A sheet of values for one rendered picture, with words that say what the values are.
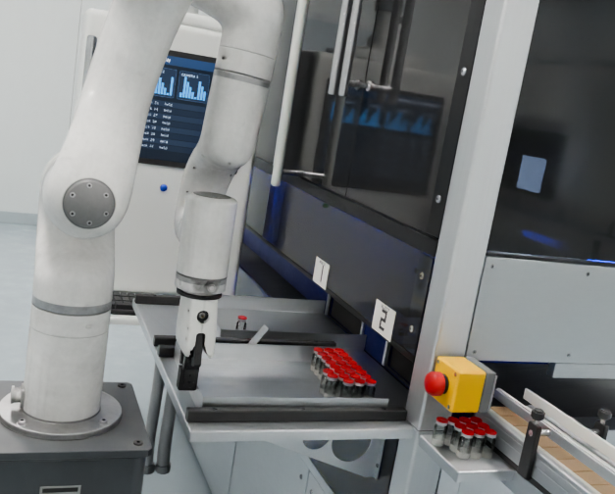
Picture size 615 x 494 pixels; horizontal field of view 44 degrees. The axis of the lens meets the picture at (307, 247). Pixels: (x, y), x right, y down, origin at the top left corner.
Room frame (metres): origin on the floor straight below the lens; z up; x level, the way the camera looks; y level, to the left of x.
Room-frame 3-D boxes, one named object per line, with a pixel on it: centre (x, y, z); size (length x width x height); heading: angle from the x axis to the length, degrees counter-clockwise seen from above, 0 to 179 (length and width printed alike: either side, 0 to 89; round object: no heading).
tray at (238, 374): (1.34, 0.02, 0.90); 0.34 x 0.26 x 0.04; 112
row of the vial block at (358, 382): (1.38, -0.11, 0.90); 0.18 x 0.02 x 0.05; 22
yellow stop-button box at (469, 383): (1.19, -0.29, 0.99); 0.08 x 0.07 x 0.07; 112
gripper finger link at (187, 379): (1.19, 0.16, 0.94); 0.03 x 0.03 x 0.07; 22
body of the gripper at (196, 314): (1.20, 0.16, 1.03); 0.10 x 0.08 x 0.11; 22
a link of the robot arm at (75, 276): (1.16, 0.36, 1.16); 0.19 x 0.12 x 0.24; 22
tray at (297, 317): (1.69, 0.04, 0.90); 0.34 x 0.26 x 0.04; 112
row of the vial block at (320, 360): (1.38, -0.09, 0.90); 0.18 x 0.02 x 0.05; 22
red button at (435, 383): (1.17, -0.25, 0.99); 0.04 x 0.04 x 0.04; 22
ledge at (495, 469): (1.19, -0.33, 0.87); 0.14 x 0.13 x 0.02; 112
